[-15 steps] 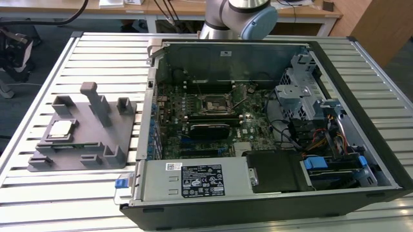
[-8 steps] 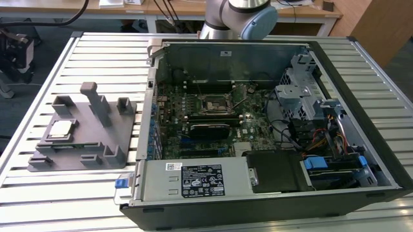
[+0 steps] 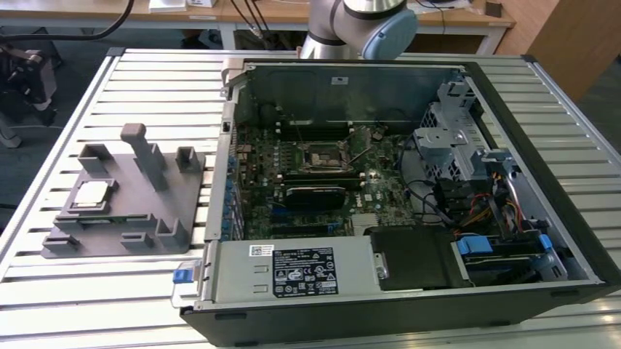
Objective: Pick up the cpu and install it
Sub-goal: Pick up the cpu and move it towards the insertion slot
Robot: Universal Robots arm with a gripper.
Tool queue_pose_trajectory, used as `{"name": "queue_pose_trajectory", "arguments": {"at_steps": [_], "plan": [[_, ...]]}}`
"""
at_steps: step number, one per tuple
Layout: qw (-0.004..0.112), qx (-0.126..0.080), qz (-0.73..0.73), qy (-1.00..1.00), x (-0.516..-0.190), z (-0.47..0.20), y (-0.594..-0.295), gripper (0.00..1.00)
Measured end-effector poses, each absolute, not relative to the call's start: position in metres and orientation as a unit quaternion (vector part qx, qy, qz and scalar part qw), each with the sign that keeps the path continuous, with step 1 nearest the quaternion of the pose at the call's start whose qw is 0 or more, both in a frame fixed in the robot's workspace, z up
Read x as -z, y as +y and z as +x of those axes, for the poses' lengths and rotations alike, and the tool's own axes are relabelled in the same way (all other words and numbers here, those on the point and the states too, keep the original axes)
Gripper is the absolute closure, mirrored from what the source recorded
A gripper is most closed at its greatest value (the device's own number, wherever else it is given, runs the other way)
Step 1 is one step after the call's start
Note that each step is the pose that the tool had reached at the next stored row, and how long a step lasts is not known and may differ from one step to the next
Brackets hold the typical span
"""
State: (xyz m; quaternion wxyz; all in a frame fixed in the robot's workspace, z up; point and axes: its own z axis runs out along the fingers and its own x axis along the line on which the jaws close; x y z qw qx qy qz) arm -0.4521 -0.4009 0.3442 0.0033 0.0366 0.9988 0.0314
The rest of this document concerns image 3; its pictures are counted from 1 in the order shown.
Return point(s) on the black RAM slot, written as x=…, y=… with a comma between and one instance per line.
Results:
x=322, y=181
x=320, y=177
x=336, y=128
x=336, y=124
x=336, y=137
x=336, y=133
x=319, y=174
x=323, y=185

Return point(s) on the small dark box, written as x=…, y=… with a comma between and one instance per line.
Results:
x=493, y=9

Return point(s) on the thin metal locking lever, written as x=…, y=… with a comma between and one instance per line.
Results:
x=298, y=127
x=364, y=151

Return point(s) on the grey parts rack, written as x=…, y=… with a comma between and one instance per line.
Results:
x=176, y=198

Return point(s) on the CPU socket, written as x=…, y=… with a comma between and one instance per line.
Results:
x=322, y=158

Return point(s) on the wooden desk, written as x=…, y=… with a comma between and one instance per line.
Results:
x=63, y=9

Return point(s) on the silver metal drive cage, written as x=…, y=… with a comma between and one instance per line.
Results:
x=438, y=140

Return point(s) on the black expansion slot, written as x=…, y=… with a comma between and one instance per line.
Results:
x=300, y=229

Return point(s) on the silver CPU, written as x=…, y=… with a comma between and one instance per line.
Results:
x=92, y=194

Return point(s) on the green motherboard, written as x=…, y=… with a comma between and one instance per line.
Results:
x=387, y=189

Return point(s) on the silver power supply unit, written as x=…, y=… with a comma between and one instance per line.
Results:
x=232, y=269

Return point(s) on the silver chipset heatsink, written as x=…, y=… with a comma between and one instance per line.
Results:
x=364, y=222

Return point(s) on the blue plastic clip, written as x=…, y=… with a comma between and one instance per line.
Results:
x=545, y=243

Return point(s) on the green RAM stick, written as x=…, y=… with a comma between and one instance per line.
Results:
x=119, y=219

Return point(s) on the coin cell battery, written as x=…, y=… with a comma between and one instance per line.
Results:
x=376, y=135

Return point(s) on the blue case latch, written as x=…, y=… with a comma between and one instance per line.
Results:
x=181, y=276

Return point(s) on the white box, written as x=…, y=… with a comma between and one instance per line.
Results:
x=200, y=3
x=167, y=5

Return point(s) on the black graphics card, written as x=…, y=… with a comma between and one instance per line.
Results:
x=315, y=198

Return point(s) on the wooden cabinet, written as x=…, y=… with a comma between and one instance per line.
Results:
x=571, y=43

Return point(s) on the hard disk in blue carrier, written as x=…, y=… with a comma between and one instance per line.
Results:
x=475, y=246

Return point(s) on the black PC case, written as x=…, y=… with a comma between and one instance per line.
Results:
x=339, y=321

